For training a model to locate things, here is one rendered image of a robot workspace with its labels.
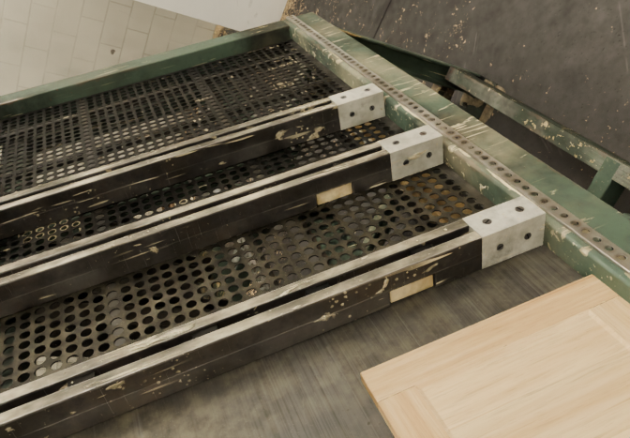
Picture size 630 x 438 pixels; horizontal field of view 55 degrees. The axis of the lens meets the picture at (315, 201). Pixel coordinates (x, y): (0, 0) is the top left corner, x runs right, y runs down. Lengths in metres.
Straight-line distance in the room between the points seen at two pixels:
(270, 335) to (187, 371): 0.13
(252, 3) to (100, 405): 3.88
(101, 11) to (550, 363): 5.40
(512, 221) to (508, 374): 0.28
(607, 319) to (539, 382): 0.16
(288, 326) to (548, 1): 1.88
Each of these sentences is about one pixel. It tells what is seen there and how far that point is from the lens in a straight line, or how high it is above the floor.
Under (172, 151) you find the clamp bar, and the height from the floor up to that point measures 1.37.
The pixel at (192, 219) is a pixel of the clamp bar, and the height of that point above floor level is 1.39.
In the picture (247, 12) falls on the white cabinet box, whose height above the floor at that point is 0.26.
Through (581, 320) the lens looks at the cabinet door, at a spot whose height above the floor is 0.96.
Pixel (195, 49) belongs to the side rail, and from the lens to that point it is 2.11.
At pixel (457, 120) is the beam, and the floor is 0.84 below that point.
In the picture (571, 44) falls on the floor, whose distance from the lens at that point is 2.39.
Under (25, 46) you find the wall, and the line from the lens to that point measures 6.06.
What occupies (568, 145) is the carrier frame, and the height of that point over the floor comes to 0.18.
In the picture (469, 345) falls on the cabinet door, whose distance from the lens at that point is 0.92.
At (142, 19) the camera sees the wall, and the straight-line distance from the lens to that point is 5.98.
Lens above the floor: 1.74
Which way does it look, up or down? 29 degrees down
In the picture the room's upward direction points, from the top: 81 degrees counter-clockwise
